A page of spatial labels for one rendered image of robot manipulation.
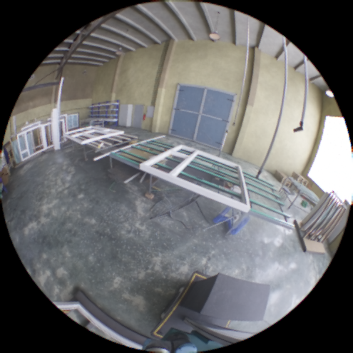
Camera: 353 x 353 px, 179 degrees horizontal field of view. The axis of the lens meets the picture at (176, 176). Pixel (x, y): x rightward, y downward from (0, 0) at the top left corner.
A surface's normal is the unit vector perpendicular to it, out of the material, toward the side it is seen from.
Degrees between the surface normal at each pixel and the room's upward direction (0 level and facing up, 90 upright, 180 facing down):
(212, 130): 90
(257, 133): 90
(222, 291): 0
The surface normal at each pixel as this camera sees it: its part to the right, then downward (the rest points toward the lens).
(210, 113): -0.41, 0.41
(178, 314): 0.18, -0.84
